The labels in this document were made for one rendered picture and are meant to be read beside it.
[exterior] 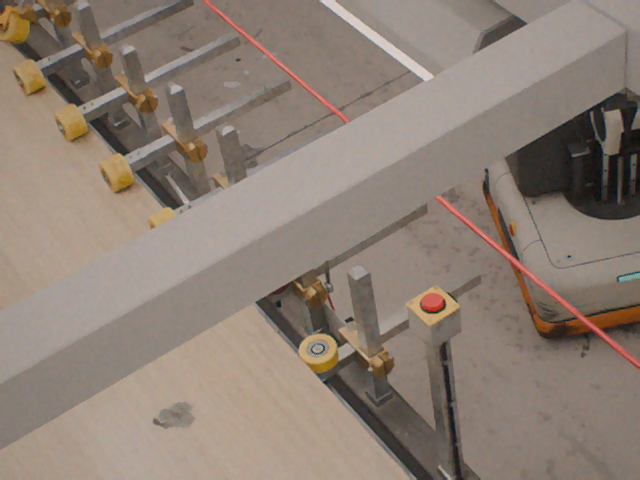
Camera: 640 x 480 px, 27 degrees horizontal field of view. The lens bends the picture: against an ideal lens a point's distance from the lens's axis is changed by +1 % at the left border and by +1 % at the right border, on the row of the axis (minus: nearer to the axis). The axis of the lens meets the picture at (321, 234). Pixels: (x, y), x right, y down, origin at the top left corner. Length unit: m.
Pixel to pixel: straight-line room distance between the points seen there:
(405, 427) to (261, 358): 0.35
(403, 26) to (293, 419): 1.66
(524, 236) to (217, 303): 3.08
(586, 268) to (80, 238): 1.40
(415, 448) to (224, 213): 2.08
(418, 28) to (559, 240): 2.76
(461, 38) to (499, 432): 2.75
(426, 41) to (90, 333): 0.43
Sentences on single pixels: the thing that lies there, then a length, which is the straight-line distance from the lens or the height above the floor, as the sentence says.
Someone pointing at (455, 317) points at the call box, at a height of 1.20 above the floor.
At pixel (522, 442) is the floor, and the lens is 3.69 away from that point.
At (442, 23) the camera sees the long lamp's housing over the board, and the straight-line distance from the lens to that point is 1.04.
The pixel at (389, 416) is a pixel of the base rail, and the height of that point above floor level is 0.70.
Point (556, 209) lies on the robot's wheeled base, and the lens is 3.88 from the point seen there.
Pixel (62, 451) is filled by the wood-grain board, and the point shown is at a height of 0.90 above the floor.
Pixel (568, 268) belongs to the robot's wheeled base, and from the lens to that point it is 3.71.
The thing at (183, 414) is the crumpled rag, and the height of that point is 0.92.
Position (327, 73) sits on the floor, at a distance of 4.92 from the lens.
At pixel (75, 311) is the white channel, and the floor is 2.46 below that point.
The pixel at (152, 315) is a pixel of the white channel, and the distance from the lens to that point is 0.75.
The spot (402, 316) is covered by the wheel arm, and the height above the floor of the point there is 0.85.
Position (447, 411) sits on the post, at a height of 0.93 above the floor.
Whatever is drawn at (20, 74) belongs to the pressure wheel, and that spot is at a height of 0.97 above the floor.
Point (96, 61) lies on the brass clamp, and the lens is 3.57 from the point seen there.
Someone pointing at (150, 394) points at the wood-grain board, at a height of 0.90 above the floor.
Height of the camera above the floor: 2.98
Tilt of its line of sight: 44 degrees down
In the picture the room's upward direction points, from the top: 11 degrees counter-clockwise
